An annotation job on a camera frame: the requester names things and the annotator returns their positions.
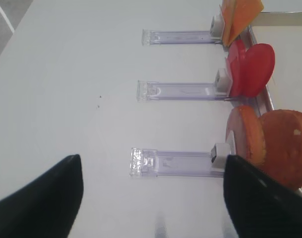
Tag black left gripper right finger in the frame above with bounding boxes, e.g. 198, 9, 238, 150
223, 155, 302, 238

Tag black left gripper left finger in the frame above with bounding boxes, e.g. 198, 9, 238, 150
0, 154, 84, 238

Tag bun slice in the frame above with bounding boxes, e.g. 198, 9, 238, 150
257, 110, 302, 190
226, 106, 266, 166

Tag red tomato slice, inner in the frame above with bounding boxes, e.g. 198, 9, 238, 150
240, 43, 275, 98

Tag red tomato slice, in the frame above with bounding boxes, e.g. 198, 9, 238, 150
227, 39, 246, 97
240, 43, 275, 98

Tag red tomato slice, outer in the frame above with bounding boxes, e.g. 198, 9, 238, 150
227, 39, 246, 97

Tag orange cheese slice, inner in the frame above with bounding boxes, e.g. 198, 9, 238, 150
227, 0, 264, 46

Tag orange cheese slice, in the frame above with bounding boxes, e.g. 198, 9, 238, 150
220, 0, 240, 47
227, 0, 264, 46

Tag orange cheese slice, outer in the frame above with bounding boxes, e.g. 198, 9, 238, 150
220, 0, 240, 47

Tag metal baking tray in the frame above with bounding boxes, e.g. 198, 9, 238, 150
244, 12, 302, 115

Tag clear holder rail, bun bottoms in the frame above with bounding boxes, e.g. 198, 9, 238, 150
129, 143, 236, 178

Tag clear holder rail, tomato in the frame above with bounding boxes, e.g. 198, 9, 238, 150
136, 68, 233, 102

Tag clear holder rail, cheese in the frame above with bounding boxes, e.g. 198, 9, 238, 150
142, 30, 222, 46

